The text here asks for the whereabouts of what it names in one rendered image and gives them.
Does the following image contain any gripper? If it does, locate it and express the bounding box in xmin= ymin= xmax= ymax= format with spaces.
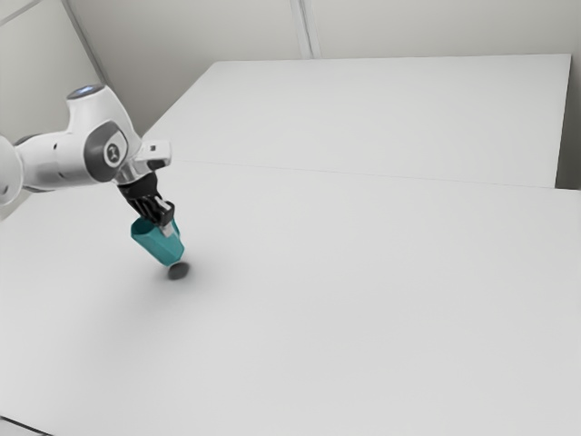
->
xmin=116 ymin=173 xmax=176 ymax=238

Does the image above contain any teal faceted mug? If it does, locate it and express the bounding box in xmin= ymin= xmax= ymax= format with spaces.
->
xmin=130 ymin=216 xmax=186 ymax=266

